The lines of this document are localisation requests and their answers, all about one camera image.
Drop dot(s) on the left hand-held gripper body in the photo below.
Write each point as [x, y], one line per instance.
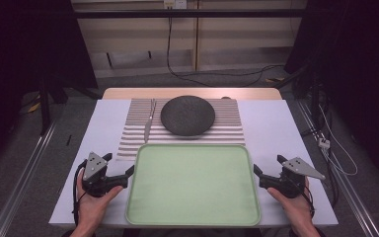
[93, 171]

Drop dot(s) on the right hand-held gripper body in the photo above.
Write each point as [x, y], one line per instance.
[289, 182]

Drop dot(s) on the person's right hand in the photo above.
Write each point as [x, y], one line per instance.
[297, 210]

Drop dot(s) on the person's left hand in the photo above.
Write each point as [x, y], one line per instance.
[92, 207]

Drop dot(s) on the small black stick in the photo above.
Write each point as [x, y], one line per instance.
[68, 140]

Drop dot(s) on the white power strip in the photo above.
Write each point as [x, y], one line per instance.
[323, 142]

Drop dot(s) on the striped placemat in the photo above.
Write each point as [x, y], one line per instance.
[230, 120]

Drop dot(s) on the light green tray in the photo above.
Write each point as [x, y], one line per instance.
[194, 187]

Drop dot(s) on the light wooden desk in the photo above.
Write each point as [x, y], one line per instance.
[128, 94]

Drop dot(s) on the black metal stand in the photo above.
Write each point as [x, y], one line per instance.
[44, 108]

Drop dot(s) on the dark grey round plate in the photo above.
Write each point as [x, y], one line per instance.
[187, 115]

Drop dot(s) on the dark curtain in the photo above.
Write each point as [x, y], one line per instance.
[355, 59]
[26, 42]

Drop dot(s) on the black horizontal bar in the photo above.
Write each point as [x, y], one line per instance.
[190, 13]

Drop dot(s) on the aluminium floor rail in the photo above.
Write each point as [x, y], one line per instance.
[19, 184]
[352, 194]

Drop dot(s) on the white wall socket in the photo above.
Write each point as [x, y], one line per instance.
[175, 3]

